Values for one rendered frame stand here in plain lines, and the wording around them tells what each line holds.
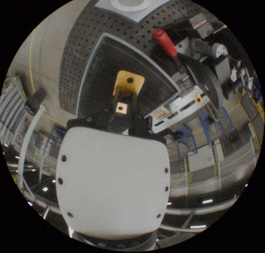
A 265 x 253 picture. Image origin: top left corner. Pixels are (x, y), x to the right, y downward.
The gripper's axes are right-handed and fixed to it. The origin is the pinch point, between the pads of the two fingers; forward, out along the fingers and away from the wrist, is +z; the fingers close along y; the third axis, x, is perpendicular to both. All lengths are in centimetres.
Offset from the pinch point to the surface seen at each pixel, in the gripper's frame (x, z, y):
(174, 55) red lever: 9.3, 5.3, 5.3
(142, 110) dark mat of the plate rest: -2.4, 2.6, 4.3
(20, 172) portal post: -200, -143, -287
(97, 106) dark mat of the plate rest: -4.2, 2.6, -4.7
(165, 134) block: -33, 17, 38
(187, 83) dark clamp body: 5.3, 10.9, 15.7
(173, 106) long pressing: -9.5, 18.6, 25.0
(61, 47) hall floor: -3, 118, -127
